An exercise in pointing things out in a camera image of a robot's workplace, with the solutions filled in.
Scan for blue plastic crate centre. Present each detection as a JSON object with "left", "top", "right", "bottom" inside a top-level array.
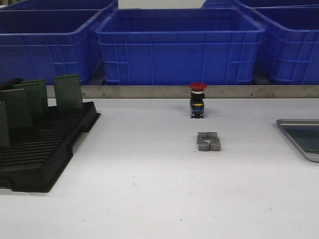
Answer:
[{"left": 96, "top": 8, "right": 264, "bottom": 86}]

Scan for blue plastic crate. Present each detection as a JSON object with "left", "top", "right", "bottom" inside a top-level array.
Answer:
[
  {"left": 0, "top": 9, "right": 104, "bottom": 85},
  {"left": 252, "top": 7, "right": 319, "bottom": 85},
  {"left": 96, "top": 8, "right": 264, "bottom": 86},
  {"left": 201, "top": 0, "right": 319, "bottom": 8},
  {"left": 1, "top": 0, "right": 118, "bottom": 10}
]

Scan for red emergency stop button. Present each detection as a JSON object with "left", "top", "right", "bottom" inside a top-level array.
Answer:
[{"left": 189, "top": 82, "right": 207, "bottom": 119}]

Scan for blue plastic crate rear right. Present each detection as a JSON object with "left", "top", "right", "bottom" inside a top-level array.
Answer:
[{"left": 201, "top": 0, "right": 319, "bottom": 8}]

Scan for grey metal pipe clamp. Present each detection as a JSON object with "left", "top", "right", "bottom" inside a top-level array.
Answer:
[{"left": 197, "top": 132, "right": 221, "bottom": 151}]

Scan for blue plastic crate rear left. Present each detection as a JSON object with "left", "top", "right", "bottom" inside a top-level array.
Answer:
[{"left": 1, "top": 0, "right": 118, "bottom": 10}]

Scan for green perforated circuit board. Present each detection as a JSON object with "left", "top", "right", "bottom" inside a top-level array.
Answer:
[
  {"left": 303, "top": 148, "right": 319, "bottom": 154},
  {"left": 0, "top": 89, "right": 33, "bottom": 130},
  {"left": 54, "top": 74, "right": 83, "bottom": 111},
  {"left": 287, "top": 129, "right": 319, "bottom": 149},
  {"left": 0, "top": 102, "right": 10, "bottom": 147},
  {"left": 12, "top": 79, "right": 48, "bottom": 120}
]

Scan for steel table edge rail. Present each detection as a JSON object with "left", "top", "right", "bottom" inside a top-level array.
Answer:
[{"left": 46, "top": 85, "right": 319, "bottom": 99}]

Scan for black slotted board rack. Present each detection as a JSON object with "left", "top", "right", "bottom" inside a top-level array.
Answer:
[{"left": 0, "top": 77, "right": 101, "bottom": 194}]

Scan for silver metal tray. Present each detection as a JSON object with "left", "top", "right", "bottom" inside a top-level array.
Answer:
[{"left": 276, "top": 119, "right": 319, "bottom": 163}]

